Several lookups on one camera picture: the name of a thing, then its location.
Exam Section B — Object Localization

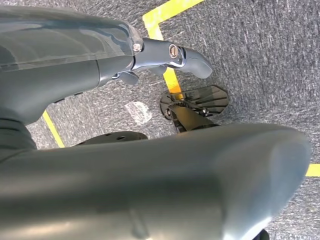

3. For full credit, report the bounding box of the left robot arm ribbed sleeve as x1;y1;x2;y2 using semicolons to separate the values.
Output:
0;117;38;163

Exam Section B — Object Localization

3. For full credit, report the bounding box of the white floor sticker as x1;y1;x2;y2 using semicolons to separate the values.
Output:
124;100;153;126

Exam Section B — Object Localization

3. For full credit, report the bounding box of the yellow floor tape line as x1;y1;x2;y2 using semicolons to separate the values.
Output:
142;0;206;100
305;163;320;178

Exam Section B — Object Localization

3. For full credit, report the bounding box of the black robot foot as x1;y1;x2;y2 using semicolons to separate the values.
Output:
159;85;229;133

